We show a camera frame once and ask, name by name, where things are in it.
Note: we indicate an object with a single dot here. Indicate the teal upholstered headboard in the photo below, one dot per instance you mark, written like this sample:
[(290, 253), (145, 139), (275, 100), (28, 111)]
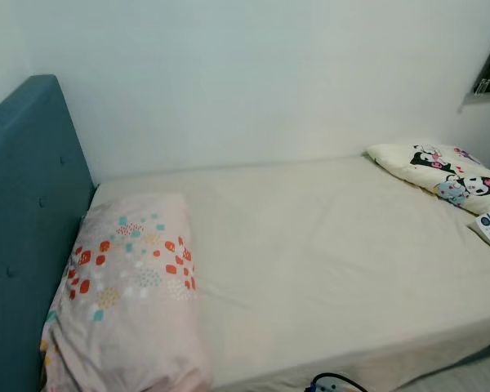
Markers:
[(24, 204)]

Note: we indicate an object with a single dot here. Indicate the pink dotted pillow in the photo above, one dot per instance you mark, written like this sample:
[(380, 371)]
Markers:
[(131, 327)]

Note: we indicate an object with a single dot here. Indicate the beige sheeted bed mattress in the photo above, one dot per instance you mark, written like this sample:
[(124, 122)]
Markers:
[(310, 245)]

